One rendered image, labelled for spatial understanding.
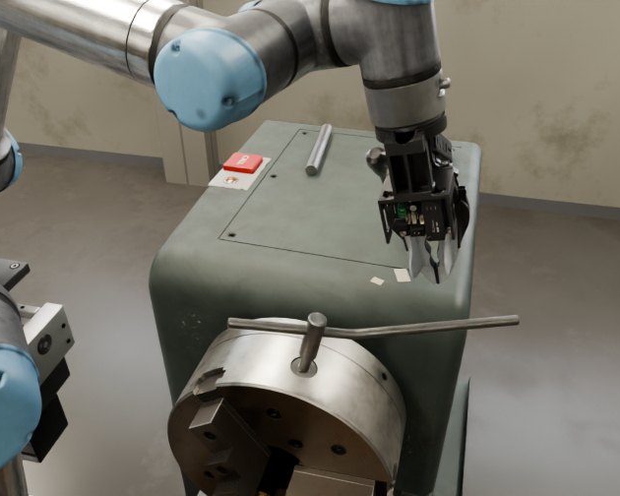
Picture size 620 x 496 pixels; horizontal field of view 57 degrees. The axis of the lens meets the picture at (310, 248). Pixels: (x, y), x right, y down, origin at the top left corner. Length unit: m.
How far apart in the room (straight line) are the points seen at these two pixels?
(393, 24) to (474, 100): 2.84
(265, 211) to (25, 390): 0.54
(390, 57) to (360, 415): 0.41
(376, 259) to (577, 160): 2.76
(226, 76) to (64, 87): 3.71
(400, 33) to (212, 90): 0.18
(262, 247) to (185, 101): 0.45
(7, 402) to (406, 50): 0.45
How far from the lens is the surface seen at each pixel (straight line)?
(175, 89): 0.47
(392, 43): 0.53
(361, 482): 0.77
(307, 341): 0.67
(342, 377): 0.73
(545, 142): 3.48
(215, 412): 0.72
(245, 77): 0.45
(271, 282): 0.83
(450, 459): 1.52
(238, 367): 0.73
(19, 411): 0.56
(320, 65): 0.57
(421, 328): 0.68
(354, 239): 0.90
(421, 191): 0.58
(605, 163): 3.59
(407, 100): 0.55
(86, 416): 2.41
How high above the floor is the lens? 1.75
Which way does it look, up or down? 35 degrees down
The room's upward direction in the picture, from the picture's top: straight up
